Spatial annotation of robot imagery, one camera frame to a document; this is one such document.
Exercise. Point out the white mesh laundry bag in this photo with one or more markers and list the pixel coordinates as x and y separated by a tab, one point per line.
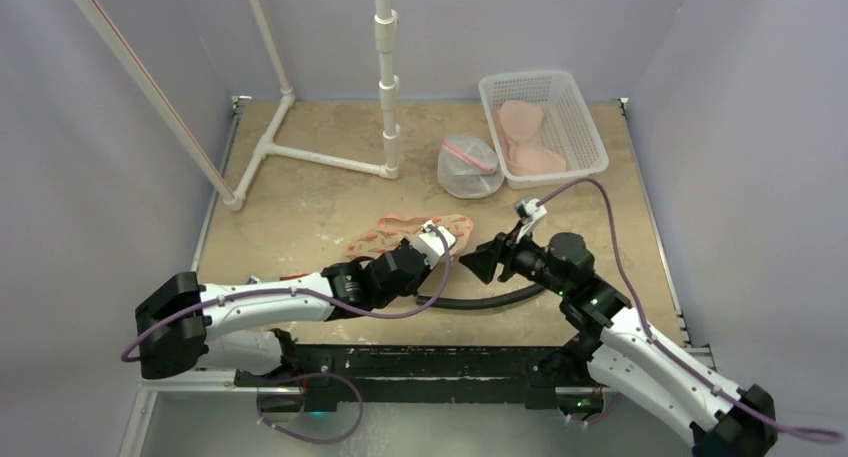
468	168

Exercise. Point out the white pvc pipe rack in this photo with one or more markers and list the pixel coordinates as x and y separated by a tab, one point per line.
385	27

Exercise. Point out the white plastic basket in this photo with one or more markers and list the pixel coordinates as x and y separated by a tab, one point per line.
569	129

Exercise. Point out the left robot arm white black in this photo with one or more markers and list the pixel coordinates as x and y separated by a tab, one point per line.
185	324

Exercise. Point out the red adjustable wrench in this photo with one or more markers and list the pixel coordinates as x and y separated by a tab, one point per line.
253	279

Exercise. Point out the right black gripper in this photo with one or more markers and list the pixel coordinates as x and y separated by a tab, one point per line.
501	254

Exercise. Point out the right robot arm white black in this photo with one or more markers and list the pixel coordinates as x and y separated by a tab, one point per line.
628	356

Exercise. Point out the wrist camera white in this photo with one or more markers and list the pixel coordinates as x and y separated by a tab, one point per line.
530	211
434	242

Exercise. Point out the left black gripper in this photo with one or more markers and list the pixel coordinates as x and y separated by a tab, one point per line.
412	288

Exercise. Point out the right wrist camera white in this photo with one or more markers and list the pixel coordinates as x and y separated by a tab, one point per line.
530	211

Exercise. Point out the floral mesh laundry bag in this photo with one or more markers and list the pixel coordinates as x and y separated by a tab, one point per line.
391	229

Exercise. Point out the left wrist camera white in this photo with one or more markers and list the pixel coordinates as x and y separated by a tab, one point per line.
434	242

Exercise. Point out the pink bra in basket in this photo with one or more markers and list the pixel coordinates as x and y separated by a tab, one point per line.
519	125

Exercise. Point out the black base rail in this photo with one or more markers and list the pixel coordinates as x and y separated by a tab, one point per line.
536	377

